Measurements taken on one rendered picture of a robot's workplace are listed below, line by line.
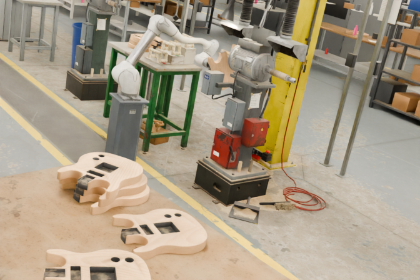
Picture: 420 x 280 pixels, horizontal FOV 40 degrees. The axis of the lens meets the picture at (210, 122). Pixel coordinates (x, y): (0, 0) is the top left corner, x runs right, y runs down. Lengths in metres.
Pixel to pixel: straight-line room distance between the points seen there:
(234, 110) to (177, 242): 2.55
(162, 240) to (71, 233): 0.41
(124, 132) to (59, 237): 2.79
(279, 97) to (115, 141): 1.84
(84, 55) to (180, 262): 5.05
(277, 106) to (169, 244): 3.72
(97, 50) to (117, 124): 2.26
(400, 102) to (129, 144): 5.48
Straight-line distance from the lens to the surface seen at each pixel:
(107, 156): 3.18
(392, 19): 6.17
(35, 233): 2.69
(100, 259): 2.37
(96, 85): 7.40
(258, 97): 5.11
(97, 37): 7.39
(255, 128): 5.04
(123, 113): 5.27
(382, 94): 10.00
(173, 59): 5.90
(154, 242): 2.61
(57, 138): 6.10
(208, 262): 2.63
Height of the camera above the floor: 2.29
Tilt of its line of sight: 18 degrees down
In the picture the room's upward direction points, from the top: 11 degrees clockwise
